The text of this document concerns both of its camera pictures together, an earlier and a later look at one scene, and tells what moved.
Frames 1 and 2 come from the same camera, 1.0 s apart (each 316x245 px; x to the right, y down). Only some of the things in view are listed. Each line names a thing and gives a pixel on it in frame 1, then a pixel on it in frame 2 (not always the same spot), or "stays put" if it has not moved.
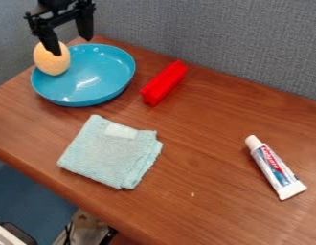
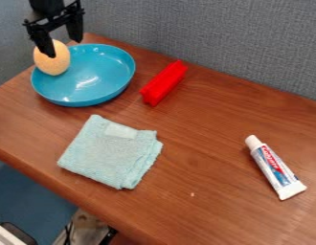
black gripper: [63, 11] → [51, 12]
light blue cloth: [111, 153] stays put
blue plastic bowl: [100, 73] stays put
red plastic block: [162, 82] stays put
